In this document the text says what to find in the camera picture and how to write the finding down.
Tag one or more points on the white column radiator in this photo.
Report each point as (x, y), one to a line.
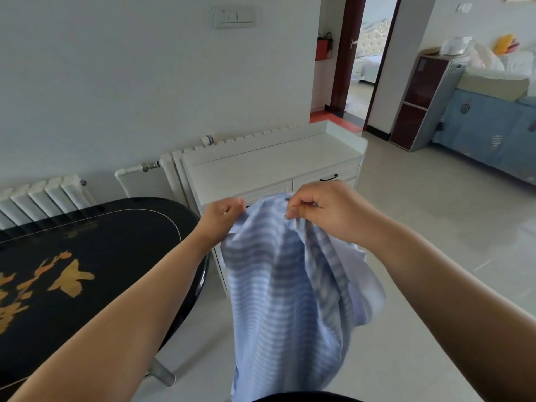
(169, 175)
(42, 200)

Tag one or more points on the beige cushion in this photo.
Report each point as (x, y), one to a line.
(490, 85)

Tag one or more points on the blue checked cloth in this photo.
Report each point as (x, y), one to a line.
(284, 297)

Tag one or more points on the white blankets pile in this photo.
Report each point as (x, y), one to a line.
(519, 62)

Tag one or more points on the person's right hand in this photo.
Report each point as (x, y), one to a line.
(339, 213)

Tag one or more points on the person's black clothing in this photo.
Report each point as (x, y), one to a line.
(310, 398)

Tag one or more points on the person's right forearm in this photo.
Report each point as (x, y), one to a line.
(452, 314)

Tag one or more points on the metal table base frame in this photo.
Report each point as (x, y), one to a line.
(163, 372)

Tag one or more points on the small white bottle blue label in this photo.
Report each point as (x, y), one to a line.
(208, 140)

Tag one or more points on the white pipe with valve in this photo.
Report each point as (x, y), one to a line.
(130, 169)

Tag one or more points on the orange bag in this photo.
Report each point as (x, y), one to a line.
(322, 49)

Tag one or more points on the small white wall switch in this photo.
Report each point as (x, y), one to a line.
(463, 7)

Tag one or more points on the blue covered sofa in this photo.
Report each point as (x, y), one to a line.
(490, 129)

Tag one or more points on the dark red door frame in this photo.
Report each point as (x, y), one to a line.
(347, 58)

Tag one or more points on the white cabinet door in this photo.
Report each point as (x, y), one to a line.
(220, 267)

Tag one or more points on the yellow cushion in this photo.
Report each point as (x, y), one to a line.
(502, 43)

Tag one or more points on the person's left hand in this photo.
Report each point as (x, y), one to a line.
(217, 223)

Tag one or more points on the white wall switch panel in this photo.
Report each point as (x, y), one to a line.
(234, 17)

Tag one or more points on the bed with white headboard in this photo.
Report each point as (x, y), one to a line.
(372, 41)

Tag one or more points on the person's left forearm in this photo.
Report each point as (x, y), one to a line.
(125, 326)

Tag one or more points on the white hallway cabinet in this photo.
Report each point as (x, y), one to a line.
(320, 85)

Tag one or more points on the dark red shelf unit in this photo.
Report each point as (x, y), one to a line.
(414, 104)

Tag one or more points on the black oval table gold print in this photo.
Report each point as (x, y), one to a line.
(125, 247)

